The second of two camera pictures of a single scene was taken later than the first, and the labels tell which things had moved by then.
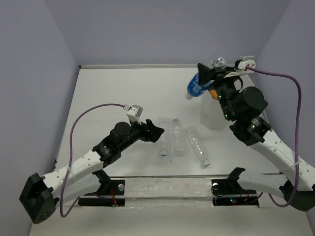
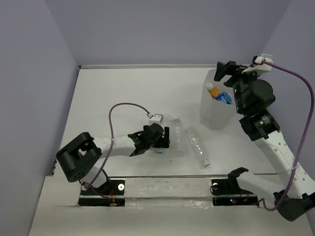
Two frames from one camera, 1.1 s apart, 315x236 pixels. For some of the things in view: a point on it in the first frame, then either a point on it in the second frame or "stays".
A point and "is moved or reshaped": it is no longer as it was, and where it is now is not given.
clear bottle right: [198, 146] stays
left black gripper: [153, 133] to [162, 142]
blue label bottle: [194, 88] is moved or reshaped
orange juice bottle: [213, 94] stays
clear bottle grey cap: [179, 139] stays
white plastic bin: [211, 115] stays
